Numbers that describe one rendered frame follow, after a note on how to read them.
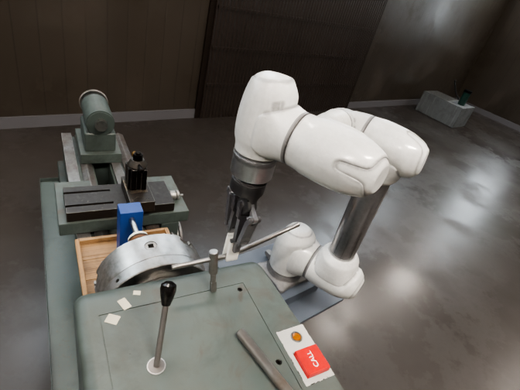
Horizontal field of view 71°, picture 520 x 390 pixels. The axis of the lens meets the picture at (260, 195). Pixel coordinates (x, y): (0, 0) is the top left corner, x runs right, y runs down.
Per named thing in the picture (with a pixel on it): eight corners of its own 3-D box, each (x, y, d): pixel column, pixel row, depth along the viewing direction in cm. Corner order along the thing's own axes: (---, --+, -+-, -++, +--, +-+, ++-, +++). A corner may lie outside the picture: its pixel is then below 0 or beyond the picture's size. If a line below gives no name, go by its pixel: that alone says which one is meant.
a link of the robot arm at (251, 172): (265, 139, 78) (259, 163, 81) (227, 140, 73) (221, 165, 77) (286, 162, 72) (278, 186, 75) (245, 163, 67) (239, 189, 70)
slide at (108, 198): (173, 210, 165) (175, 203, 162) (66, 222, 143) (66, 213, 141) (163, 188, 177) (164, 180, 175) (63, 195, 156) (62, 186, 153)
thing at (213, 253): (210, 294, 89) (210, 254, 84) (206, 289, 90) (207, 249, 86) (218, 292, 90) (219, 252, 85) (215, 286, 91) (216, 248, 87)
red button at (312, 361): (328, 371, 80) (331, 366, 79) (306, 381, 77) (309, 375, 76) (313, 347, 84) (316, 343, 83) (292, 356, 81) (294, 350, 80)
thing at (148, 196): (154, 210, 155) (155, 201, 152) (129, 213, 150) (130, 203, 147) (143, 183, 168) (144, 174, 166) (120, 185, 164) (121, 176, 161)
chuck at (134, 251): (204, 310, 123) (210, 243, 104) (104, 342, 109) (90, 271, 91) (196, 290, 129) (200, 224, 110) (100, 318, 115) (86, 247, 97)
